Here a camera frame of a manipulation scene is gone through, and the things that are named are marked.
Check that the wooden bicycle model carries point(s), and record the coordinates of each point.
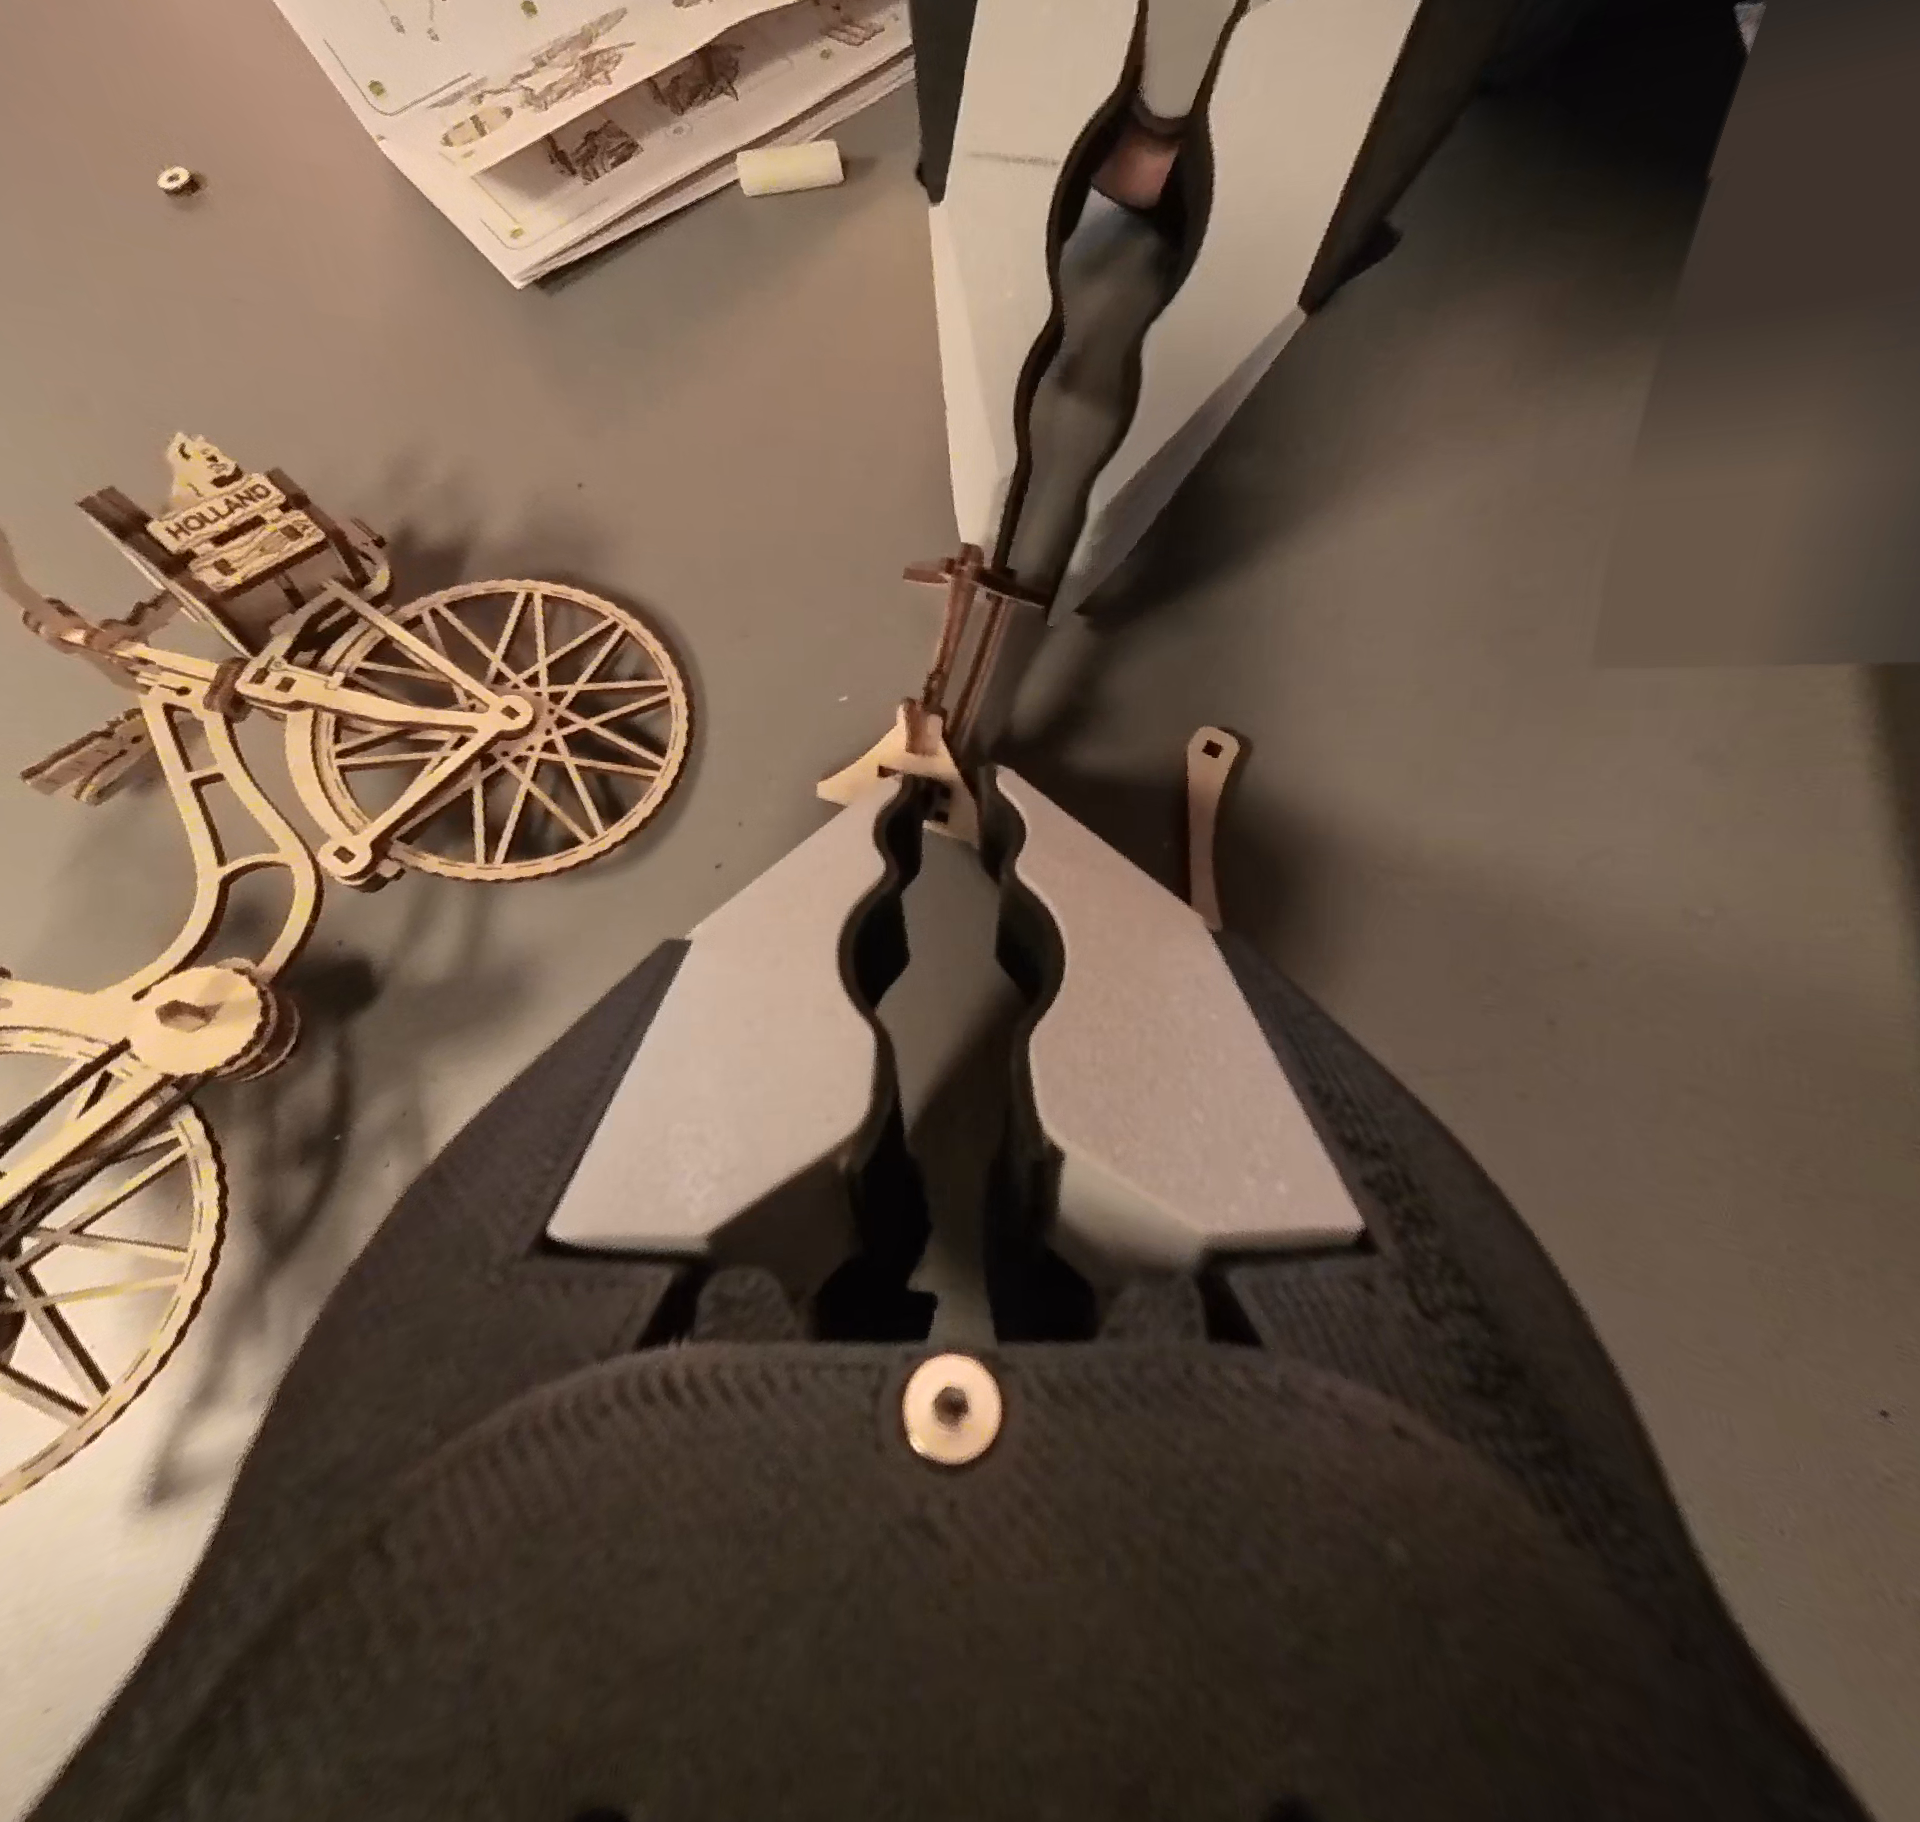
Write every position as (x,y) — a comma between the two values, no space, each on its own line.
(495,721)

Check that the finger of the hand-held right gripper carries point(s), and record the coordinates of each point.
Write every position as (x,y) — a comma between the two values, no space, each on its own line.
(1276,203)
(1006,203)

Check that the small white cylinder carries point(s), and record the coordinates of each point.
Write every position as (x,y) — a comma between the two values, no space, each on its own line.
(791,170)

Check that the small wooden part assembly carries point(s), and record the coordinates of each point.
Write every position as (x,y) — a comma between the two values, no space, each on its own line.
(961,622)

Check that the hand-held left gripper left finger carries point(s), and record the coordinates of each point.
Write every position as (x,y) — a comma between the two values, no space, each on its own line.
(706,1087)

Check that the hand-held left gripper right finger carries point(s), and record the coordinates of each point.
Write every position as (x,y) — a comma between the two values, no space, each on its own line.
(1186,1087)

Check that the curved wooden strip part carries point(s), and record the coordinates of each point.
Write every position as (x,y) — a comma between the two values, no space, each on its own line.
(1204,833)

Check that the person's right hand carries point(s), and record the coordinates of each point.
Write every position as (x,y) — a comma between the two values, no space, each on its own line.
(1144,167)

